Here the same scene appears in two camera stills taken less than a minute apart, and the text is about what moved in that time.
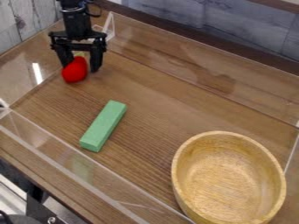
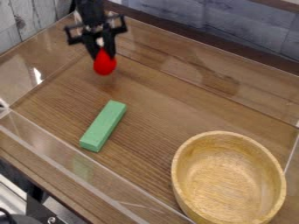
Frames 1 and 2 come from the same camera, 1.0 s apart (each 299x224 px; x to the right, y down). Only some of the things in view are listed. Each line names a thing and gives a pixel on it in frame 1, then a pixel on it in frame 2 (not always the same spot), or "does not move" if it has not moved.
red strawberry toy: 73,71 -> 104,65
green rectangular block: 97,133 does not move
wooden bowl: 228,179 does not move
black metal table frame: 35,193 does not move
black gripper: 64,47 -> 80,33
